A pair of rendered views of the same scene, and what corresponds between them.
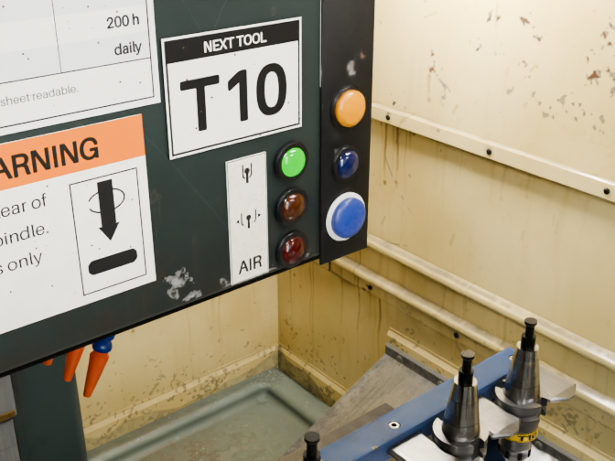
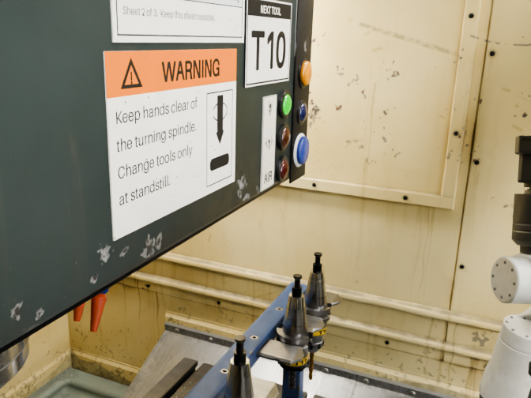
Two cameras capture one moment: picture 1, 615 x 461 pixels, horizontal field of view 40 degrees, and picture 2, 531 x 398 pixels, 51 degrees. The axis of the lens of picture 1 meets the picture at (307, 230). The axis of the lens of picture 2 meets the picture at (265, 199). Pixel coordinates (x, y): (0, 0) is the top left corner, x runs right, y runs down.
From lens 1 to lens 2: 31 cm
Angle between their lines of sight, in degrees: 28
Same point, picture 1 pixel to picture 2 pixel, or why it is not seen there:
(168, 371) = not seen: outside the picture
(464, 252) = (220, 245)
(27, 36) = not seen: outside the picture
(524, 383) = (319, 294)
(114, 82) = (228, 20)
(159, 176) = (239, 99)
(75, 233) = (206, 134)
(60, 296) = (197, 185)
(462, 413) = (299, 317)
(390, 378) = (173, 345)
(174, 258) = (241, 165)
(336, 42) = (301, 26)
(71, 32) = not seen: outside the picture
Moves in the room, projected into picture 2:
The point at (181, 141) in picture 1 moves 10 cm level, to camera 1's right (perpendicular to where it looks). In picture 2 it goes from (250, 75) to (350, 74)
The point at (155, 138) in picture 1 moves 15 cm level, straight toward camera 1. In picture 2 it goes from (239, 69) to (389, 87)
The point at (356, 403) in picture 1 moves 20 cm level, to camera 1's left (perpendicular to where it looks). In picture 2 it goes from (154, 368) to (80, 386)
